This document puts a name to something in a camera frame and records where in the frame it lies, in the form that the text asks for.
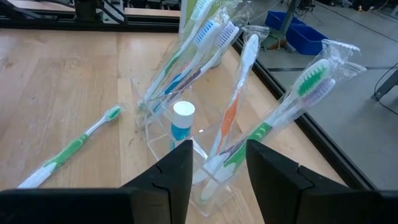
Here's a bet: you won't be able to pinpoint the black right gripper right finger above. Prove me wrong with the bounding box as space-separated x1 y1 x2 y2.
245 139 398 224

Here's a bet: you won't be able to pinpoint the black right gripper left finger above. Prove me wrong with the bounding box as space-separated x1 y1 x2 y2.
0 139 195 224

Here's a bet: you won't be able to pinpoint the small blue mouthwash bottle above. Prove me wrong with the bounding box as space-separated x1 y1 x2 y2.
169 100 197 150

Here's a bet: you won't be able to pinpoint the orange toothbrush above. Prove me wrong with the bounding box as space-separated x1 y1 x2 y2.
192 33 261 186

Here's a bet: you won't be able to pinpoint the green toothbrush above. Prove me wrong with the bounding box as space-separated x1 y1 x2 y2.
17 104 124 190
198 58 331 203

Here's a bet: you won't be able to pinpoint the blue toothbrush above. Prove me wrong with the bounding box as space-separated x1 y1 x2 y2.
149 19 221 114

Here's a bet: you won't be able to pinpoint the blue packaged toothbrushes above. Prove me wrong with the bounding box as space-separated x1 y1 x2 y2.
141 0 215 103

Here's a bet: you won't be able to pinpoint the clear acrylic toothbrush holder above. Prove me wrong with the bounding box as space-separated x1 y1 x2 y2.
130 74 246 217

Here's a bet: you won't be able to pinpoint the black metal leg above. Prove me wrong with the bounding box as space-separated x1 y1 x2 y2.
370 63 398 116

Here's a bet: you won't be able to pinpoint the blue plastic bin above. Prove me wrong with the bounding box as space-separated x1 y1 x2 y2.
264 10 307 32
285 22 329 56

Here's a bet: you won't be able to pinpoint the grey metal stand leg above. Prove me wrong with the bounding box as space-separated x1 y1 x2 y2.
278 0 301 41

